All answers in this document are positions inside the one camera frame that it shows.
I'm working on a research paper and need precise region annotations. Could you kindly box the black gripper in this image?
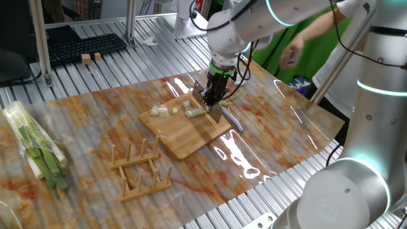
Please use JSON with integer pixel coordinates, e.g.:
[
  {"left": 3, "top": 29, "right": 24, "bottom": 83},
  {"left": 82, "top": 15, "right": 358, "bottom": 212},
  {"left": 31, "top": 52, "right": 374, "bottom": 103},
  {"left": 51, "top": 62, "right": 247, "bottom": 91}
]
[{"left": 199, "top": 73, "right": 231, "bottom": 108}]

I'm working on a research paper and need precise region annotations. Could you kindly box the long scallion stalk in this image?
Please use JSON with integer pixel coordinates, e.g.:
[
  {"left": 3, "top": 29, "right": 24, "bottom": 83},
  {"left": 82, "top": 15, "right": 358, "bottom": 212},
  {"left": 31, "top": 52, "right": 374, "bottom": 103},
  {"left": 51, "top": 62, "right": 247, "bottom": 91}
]
[{"left": 218, "top": 96, "right": 240, "bottom": 108}]

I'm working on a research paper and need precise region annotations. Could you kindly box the steel kitchen knife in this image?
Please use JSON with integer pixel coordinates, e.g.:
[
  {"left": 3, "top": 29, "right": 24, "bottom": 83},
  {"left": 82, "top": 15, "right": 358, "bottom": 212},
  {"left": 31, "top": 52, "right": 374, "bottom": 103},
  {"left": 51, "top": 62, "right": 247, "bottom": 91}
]
[{"left": 191, "top": 79, "right": 244, "bottom": 135}]

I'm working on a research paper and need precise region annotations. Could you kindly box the person right forearm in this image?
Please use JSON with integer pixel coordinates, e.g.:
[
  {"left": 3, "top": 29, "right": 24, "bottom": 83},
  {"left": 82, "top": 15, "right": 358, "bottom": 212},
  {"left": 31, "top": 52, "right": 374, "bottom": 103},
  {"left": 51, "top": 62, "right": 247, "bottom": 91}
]
[{"left": 298, "top": 9, "right": 346, "bottom": 44}]

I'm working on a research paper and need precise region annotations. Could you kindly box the person right hand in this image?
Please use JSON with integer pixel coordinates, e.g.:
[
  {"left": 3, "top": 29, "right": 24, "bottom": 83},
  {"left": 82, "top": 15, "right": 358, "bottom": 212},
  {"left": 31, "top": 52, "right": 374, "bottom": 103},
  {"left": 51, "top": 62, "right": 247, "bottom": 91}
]
[{"left": 280, "top": 34, "right": 306, "bottom": 70}]

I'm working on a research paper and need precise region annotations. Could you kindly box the wooden cutting board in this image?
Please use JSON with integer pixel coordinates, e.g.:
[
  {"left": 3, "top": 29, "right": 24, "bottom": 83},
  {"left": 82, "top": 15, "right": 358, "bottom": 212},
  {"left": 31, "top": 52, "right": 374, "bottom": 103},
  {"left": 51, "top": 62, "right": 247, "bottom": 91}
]
[{"left": 138, "top": 94, "right": 235, "bottom": 161}]

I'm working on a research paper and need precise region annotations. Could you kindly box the cut white scallion chunk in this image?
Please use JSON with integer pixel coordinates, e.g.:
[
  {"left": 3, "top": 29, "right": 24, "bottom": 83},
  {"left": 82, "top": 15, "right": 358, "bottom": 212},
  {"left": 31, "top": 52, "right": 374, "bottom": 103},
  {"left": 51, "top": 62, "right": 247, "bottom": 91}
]
[{"left": 149, "top": 104, "right": 170, "bottom": 119}]

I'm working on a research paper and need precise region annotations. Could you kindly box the white device base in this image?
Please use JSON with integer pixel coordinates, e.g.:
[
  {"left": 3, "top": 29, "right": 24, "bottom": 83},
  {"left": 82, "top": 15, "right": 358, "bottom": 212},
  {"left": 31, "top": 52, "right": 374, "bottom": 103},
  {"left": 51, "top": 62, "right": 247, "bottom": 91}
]
[{"left": 158, "top": 0, "right": 209, "bottom": 41}]

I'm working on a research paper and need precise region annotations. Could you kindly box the blue patterned bag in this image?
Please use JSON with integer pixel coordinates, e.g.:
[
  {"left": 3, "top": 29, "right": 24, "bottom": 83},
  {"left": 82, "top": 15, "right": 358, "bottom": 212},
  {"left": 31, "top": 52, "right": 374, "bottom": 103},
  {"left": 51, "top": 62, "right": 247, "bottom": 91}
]
[{"left": 289, "top": 74, "right": 312, "bottom": 96}]

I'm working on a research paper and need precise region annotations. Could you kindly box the white crumpled paper scrap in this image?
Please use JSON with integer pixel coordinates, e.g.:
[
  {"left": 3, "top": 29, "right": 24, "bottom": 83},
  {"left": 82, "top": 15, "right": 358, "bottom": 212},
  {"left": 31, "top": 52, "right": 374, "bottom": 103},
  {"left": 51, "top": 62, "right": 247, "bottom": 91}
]
[{"left": 141, "top": 36, "right": 159, "bottom": 47}]

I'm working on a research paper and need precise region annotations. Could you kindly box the wooden dish rack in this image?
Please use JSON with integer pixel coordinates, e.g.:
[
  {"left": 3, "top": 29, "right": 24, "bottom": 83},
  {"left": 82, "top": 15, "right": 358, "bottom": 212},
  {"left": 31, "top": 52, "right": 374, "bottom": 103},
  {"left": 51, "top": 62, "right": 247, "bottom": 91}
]
[{"left": 107, "top": 135, "right": 173, "bottom": 204}]

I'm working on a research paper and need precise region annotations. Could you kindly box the green fabric sheet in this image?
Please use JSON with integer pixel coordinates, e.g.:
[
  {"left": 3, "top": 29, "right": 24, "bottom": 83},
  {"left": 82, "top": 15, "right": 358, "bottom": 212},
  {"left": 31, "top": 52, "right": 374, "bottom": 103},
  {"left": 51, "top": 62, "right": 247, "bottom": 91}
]
[{"left": 252, "top": 6, "right": 354, "bottom": 85}]

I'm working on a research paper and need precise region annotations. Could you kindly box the orange marble pattern mat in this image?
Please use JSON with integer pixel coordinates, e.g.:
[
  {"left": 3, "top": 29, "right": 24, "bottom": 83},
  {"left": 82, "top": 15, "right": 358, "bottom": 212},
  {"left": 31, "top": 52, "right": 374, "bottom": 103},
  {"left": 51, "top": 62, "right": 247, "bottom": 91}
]
[{"left": 0, "top": 59, "right": 346, "bottom": 229}]

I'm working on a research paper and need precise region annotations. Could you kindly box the black computer keyboard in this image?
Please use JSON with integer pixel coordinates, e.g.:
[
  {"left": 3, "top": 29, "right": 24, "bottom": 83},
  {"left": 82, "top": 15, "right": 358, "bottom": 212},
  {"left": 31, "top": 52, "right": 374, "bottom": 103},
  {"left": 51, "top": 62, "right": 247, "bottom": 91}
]
[{"left": 46, "top": 33, "right": 128, "bottom": 67}]

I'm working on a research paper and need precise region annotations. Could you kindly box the black flat pad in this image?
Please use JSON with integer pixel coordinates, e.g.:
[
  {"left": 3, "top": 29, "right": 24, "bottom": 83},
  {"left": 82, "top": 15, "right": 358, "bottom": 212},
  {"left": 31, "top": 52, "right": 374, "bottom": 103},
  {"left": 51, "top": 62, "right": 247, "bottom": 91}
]
[{"left": 45, "top": 25, "right": 82, "bottom": 45}]

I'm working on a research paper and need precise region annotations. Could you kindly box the plastic wrapped scallion bundle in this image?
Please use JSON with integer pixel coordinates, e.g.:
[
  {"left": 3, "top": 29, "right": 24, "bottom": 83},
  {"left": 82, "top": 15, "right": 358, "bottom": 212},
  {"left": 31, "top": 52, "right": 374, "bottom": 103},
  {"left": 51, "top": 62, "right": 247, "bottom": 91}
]
[{"left": 2, "top": 101, "right": 71, "bottom": 203}]

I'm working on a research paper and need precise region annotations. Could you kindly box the black computer monitor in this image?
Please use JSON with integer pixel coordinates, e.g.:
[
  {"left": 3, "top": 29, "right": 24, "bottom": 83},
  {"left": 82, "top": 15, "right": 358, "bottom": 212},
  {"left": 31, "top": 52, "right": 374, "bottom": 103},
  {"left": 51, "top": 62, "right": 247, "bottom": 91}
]
[{"left": 0, "top": 0, "right": 44, "bottom": 86}]

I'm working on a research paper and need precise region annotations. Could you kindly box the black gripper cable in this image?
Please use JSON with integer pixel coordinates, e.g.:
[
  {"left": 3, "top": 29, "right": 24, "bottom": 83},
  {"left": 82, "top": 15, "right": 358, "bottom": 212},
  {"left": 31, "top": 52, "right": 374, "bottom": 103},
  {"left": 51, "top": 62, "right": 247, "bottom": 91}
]
[{"left": 222, "top": 41, "right": 255, "bottom": 100}]

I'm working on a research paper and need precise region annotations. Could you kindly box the aluminium frame post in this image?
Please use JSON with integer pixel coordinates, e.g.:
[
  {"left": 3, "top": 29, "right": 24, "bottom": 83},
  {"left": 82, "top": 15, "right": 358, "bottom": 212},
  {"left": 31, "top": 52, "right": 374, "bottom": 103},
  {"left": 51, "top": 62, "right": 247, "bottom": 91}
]
[
  {"left": 310, "top": 6, "right": 378, "bottom": 104},
  {"left": 125, "top": 0, "right": 138, "bottom": 48},
  {"left": 28, "top": 0, "right": 55, "bottom": 87}
]

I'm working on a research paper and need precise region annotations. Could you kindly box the black base cable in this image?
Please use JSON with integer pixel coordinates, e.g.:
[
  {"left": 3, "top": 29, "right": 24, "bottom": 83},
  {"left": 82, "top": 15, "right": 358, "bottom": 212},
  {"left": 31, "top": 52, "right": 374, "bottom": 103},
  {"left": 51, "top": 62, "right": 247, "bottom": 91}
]
[{"left": 326, "top": 144, "right": 343, "bottom": 167}]

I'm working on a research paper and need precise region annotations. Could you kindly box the white perforated bracket plate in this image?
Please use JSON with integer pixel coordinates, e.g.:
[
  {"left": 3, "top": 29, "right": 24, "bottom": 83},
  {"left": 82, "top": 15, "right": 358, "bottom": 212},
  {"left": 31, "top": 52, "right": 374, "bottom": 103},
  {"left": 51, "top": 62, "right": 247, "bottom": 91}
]
[{"left": 241, "top": 211, "right": 277, "bottom": 229}]

